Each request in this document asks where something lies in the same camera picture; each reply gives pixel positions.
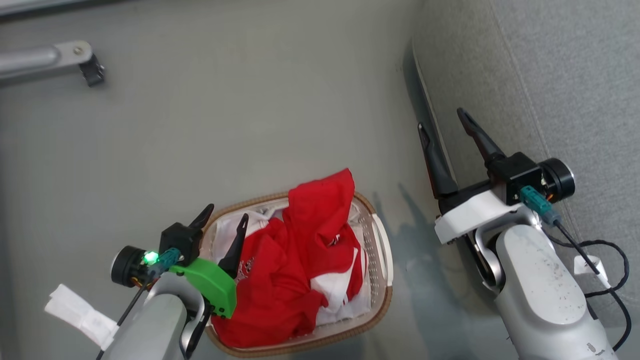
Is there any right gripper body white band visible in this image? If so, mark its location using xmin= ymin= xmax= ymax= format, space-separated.
xmin=434 ymin=158 xmax=576 ymax=246

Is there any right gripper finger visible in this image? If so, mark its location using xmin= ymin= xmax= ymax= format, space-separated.
xmin=456 ymin=107 xmax=506 ymax=163
xmin=418 ymin=122 xmax=459 ymax=198

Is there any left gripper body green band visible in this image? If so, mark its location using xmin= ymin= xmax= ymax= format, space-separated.
xmin=111 ymin=245 xmax=238 ymax=319

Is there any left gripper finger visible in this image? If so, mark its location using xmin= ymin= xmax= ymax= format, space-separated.
xmin=218 ymin=213 xmax=249 ymax=279
xmin=189 ymin=203 xmax=215 ymax=231

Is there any red basketball jersey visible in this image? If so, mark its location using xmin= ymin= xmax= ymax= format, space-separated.
xmin=211 ymin=168 xmax=368 ymax=349

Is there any white laundry basket brown rim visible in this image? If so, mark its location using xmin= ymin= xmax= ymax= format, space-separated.
xmin=199 ymin=191 xmax=394 ymax=358

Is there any grey fabric sofa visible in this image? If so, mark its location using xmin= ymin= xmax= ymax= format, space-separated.
xmin=411 ymin=0 xmax=640 ymax=360

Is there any white cloth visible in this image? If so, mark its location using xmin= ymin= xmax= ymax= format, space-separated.
xmin=215 ymin=200 xmax=373 ymax=328

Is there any white paper tag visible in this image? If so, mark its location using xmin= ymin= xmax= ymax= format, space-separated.
xmin=44 ymin=284 xmax=120 ymax=351

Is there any black caster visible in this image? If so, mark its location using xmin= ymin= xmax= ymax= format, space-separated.
xmin=79 ymin=54 xmax=106 ymax=88

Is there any grey partition foot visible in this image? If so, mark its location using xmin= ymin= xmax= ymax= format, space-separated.
xmin=0 ymin=40 xmax=94 ymax=88

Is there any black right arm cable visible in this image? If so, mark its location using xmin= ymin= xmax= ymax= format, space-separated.
xmin=520 ymin=186 xmax=632 ymax=352

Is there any grey partition bottom rail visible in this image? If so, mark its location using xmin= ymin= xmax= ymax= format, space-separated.
xmin=0 ymin=0 xmax=106 ymax=17

